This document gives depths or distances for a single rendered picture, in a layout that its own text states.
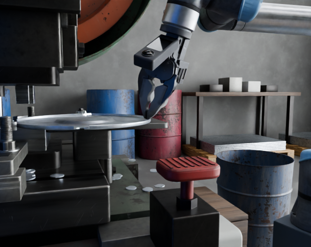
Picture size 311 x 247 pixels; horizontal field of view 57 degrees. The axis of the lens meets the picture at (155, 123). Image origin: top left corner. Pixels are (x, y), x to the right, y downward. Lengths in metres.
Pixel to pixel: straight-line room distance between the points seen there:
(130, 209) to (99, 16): 0.68
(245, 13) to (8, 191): 0.55
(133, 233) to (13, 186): 0.18
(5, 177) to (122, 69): 3.66
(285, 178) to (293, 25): 0.95
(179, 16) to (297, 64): 4.85
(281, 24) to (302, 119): 4.74
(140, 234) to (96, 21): 0.74
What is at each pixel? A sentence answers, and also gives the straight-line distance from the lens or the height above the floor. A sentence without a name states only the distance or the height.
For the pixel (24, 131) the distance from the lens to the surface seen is 0.58.
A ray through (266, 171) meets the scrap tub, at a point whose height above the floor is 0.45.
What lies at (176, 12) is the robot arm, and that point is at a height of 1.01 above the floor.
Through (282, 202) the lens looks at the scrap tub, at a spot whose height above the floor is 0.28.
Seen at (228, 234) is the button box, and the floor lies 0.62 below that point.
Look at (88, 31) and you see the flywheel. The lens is 1.00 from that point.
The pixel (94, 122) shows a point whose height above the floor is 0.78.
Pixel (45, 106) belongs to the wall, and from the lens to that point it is 3.96.
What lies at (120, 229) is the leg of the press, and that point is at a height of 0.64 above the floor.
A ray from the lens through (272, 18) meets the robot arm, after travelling 0.84.
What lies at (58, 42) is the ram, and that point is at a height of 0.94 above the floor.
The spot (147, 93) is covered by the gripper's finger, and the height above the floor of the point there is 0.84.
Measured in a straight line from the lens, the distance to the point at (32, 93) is 0.64.
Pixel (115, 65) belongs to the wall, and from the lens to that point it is 4.01.
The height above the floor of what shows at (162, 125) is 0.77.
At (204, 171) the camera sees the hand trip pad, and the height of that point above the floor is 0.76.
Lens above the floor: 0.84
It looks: 6 degrees down
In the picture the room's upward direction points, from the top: straight up
